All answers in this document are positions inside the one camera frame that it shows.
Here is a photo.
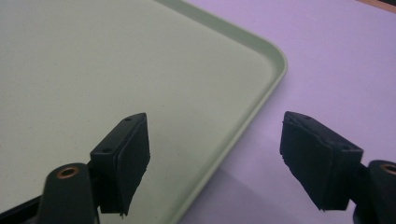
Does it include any green tray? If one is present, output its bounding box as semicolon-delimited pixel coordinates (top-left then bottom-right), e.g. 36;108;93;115
0;0;289;224

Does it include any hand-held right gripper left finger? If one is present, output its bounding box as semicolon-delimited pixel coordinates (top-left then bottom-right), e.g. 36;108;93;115
90;112;151;217

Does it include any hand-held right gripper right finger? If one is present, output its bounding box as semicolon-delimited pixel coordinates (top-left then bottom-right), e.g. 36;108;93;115
279;110;364;212

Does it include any wooden table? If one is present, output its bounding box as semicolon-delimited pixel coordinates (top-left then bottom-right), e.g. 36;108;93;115
356;0;396;14

